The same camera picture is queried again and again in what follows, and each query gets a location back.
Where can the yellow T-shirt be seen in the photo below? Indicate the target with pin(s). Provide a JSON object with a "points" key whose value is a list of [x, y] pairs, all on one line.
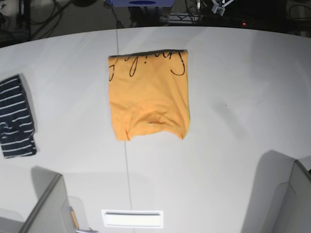
{"points": [[148, 93]]}

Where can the navy white striped cloth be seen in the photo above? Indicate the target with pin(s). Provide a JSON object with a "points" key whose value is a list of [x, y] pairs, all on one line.
{"points": [[17, 126]]}

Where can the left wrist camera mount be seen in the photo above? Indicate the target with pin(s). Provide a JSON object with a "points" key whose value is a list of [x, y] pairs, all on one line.
{"points": [[220, 5]]}

